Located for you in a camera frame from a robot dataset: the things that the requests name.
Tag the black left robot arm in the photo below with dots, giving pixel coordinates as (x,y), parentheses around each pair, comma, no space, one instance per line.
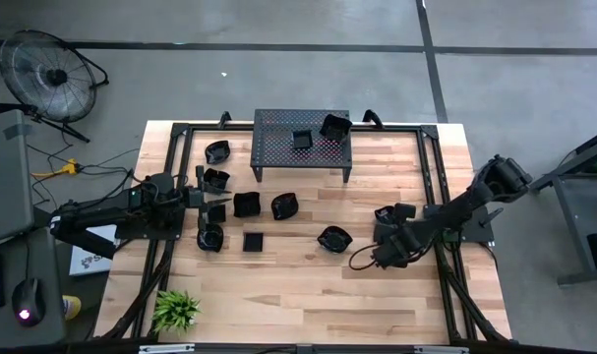
(96,216)

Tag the black perforated metal shelf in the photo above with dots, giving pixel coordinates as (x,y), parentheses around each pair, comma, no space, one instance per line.
(278,147)

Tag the grey hard case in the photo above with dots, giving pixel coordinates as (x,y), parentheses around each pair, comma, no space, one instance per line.
(5,187)

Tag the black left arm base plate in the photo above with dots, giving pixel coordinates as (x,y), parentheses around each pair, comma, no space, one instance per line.
(170,231)

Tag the grey desk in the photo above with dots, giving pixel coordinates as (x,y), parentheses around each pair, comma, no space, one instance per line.
(47,255)

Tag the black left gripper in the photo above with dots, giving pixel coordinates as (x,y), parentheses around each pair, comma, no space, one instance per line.
(187,197)

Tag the grey metal cart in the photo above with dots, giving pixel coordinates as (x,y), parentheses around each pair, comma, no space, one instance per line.
(573,206)

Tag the yellow cup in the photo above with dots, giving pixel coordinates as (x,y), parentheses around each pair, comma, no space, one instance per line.
(73,307)

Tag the black floor fan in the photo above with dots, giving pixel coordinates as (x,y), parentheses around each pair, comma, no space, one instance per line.
(57,77)

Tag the green artificial plant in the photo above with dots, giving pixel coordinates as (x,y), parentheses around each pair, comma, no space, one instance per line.
(175,311)

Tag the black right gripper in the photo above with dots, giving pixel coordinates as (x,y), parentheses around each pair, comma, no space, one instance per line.
(396,246)

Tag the black leaf-shaped dish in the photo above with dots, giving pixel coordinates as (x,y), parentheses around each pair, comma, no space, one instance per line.
(335,239)
(385,215)
(217,152)
(284,206)

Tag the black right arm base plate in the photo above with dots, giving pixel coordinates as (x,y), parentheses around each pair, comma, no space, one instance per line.
(480,231)

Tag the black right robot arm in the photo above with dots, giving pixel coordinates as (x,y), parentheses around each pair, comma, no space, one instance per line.
(455,211)

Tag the black aluminium table frame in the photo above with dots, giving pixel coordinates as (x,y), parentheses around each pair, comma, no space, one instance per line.
(401,128)

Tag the black round dish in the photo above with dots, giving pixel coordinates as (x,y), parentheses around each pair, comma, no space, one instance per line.
(210,238)

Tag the white printed box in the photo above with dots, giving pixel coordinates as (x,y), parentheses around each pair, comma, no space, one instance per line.
(89,263)

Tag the black wavy square dish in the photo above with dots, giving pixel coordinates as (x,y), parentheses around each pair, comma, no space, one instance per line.
(247,204)
(215,176)
(335,129)

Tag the grey tape piece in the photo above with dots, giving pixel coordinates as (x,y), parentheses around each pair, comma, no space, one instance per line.
(17,131)

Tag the silver metal bracket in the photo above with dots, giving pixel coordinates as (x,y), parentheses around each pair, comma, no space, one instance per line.
(440,350)
(165,349)

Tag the black computer mouse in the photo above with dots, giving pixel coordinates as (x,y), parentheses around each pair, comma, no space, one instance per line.
(27,295)

